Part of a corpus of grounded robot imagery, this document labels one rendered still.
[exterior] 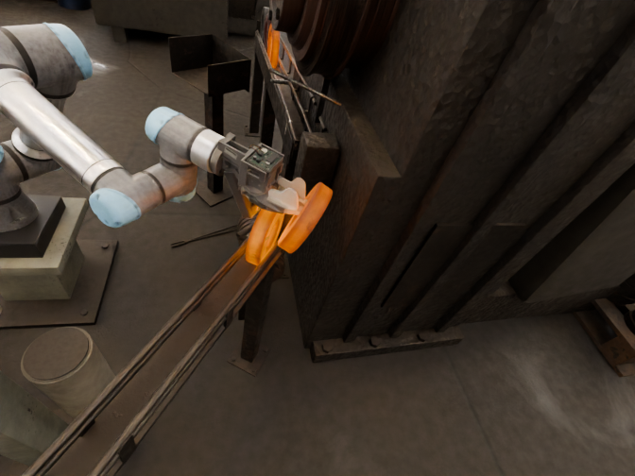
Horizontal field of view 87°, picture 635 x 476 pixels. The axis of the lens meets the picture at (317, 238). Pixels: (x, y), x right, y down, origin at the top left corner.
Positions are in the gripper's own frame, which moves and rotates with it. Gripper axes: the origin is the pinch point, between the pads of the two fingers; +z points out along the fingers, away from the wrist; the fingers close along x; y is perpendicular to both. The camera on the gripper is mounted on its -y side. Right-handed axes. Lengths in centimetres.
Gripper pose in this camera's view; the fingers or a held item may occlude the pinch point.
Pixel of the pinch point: (306, 212)
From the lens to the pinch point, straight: 66.2
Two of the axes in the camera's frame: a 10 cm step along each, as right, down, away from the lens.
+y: 2.7, -6.0, -7.5
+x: 4.1, -6.4, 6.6
